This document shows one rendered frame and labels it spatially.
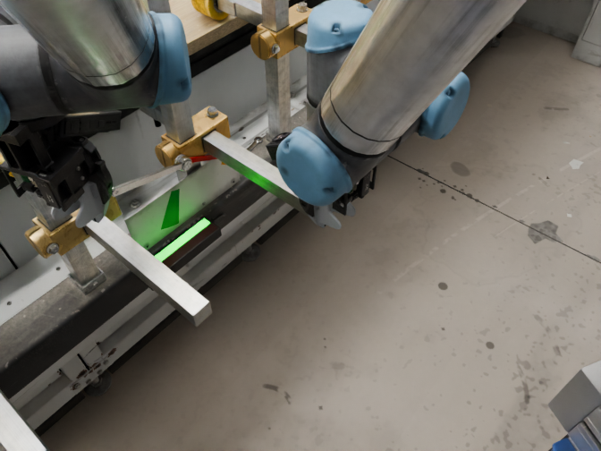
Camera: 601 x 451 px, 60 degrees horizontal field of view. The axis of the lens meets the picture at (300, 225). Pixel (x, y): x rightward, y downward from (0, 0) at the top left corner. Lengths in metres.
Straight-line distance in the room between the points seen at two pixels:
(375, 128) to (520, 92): 2.33
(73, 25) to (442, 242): 1.70
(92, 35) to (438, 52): 0.21
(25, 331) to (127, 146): 0.43
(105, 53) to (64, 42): 0.03
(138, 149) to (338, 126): 0.80
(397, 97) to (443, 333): 1.38
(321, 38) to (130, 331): 1.13
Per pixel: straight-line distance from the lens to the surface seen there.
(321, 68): 0.61
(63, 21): 0.33
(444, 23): 0.34
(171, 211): 0.98
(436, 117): 0.54
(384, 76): 0.38
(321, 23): 0.59
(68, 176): 0.67
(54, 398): 1.53
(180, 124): 0.90
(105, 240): 0.82
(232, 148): 0.91
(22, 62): 0.47
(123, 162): 1.17
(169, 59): 0.45
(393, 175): 2.12
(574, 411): 0.61
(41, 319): 0.97
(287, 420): 1.55
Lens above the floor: 1.46
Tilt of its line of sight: 50 degrees down
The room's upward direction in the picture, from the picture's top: straight up
